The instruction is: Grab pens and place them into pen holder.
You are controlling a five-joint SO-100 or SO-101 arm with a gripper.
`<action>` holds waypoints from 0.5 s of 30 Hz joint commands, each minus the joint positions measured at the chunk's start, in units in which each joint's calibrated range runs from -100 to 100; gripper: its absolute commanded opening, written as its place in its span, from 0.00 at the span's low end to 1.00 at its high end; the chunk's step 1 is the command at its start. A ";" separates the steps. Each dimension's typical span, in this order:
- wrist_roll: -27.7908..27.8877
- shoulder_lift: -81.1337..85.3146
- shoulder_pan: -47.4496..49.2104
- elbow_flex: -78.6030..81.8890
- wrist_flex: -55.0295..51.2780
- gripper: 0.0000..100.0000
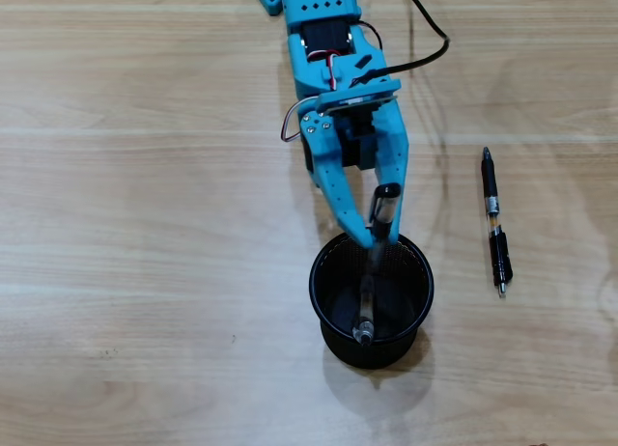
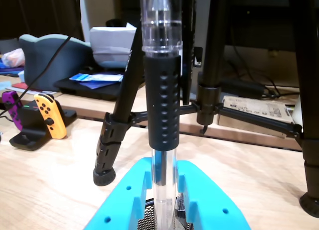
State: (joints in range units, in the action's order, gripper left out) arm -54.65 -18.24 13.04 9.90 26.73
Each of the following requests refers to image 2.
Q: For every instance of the orange game controller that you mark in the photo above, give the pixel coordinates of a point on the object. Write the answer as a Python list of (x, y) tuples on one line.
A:
[(47, 113)]

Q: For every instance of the blue packet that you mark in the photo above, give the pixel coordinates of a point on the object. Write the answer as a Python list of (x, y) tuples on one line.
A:
[(94, 78)]

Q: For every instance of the grey-green chair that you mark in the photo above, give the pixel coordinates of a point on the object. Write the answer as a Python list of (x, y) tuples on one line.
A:
[(62, 60)]

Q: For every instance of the white paper box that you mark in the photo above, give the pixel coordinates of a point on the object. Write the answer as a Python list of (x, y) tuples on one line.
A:
[(112, 40)]

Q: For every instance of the clear pen grey grip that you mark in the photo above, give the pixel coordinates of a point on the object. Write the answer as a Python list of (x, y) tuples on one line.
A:
[(180, 210)]

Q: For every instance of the black tray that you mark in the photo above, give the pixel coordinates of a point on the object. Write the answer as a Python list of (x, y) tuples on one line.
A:
[(87, 93)]

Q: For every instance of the black power adapter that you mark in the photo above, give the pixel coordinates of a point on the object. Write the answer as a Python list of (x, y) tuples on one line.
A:
[(239, 86)]

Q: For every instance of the black mesh pen holder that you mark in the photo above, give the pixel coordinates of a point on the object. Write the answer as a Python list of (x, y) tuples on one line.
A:
[(145, 223)]

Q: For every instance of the clear pen black cap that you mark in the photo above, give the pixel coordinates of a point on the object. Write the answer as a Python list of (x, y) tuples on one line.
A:
[(163, 103)]

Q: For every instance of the cardboard box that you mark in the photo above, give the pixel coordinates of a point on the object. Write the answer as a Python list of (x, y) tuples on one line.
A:
[(254, 110)]

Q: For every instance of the white plastic bag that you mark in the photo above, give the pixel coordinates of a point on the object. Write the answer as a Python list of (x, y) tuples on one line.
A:
[(13, 57)]

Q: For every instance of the purple game controller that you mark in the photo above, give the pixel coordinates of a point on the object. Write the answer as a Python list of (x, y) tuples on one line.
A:
[(11, 103)]

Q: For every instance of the black tripod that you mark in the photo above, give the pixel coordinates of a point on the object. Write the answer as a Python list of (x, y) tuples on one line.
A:
[(210, 65)]

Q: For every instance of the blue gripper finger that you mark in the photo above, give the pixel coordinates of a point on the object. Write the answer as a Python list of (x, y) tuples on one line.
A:
[(211, 205), (119, 205)]

